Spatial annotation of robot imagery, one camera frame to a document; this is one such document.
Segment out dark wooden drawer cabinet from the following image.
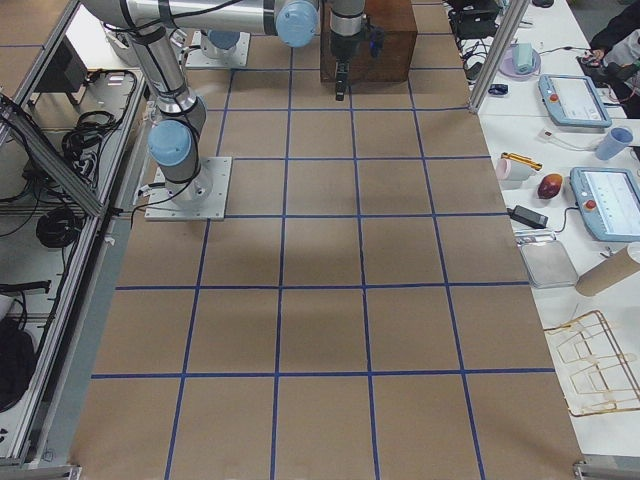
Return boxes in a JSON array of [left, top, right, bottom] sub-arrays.
[[348, 0, 417, 84]]

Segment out light blue cup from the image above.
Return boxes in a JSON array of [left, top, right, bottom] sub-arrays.
[[595, 127, 633, 161]]

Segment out black camera mount wrist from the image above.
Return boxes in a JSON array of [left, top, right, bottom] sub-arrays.
[[367, 23, 385, 58]]

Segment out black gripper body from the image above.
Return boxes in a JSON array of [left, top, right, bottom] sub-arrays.
[[330, 31, 358, 63]]

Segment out brass cylinder tool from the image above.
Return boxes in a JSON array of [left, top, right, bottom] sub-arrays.
[[501, 152, 543, 172]]

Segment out blue teach pendant near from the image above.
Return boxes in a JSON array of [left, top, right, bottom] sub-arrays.
[[569, 167, 639, 242]]

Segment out silver metal tray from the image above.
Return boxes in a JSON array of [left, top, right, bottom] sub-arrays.
[[519, 240, 578, 289]]

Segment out purple bowl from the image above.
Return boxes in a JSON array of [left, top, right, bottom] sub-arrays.
[[499, 43, 541, 79]]

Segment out cardboard tube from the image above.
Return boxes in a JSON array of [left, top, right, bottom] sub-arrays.
[[575, 242, 639, 297]]

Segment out black power adapter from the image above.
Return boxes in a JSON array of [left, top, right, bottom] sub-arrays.
[[507, 205, 548, 229]]

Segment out red mango fruit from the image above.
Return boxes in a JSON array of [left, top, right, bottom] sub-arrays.
[[537, 173, 563, 200]]

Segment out person in black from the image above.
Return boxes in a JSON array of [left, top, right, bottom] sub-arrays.
[[589, 0, 640, 86]]

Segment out blue teach pendant far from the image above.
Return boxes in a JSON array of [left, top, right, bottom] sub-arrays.
[[538, 74, 612, 128]]

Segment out blue teach pendant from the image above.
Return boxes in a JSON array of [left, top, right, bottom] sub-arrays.
[[569, 167, 639, 242], [538, 74, 612, 128]]

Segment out aluminium frame post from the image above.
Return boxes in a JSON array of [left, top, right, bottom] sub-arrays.
[[468, 0, 529, 114]]

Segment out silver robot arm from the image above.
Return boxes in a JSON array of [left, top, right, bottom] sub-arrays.
[[206, 30, 240, 51], [83, 1, 320, 206]]

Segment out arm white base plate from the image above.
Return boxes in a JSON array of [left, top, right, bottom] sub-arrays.
[[184, 30, 251, 70], [144, 157, 233, 222]]

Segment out gold wire rack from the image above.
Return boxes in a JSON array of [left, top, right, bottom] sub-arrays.
[[543, 310, 639, 418]]

